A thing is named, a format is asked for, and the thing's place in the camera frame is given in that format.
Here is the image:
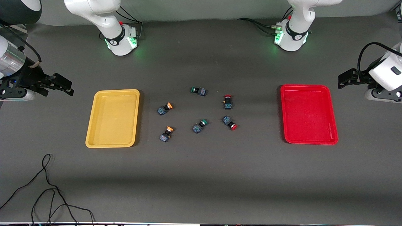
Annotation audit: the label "red plastic tray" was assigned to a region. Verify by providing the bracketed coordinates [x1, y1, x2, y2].
[280, 84, 339, 146]

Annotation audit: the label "yellow plastic tray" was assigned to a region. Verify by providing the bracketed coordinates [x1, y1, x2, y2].
[85, 89, 140, 148]

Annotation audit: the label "yellow mushroom push button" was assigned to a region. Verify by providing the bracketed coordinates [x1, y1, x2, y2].
[159, 126, 175, 143]
[157, 102, 174, 116]

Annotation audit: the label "green push button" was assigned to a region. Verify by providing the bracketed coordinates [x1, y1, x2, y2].
[190, 86, 207, 97]
[193, 119, 209, 134]

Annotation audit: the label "thin black cable on table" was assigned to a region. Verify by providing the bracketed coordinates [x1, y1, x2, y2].
[0, 153, 95, 226]

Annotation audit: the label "black right arm base cables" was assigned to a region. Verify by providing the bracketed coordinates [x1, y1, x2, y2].
[117, 6, 144, 40]

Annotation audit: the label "black arm base cables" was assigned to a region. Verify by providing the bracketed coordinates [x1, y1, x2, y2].
[237, 6, 294, 35]
[117, 6, 144, 40]

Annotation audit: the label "black left arm base cables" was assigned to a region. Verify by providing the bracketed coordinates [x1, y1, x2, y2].
[237, 6, 294, 35]

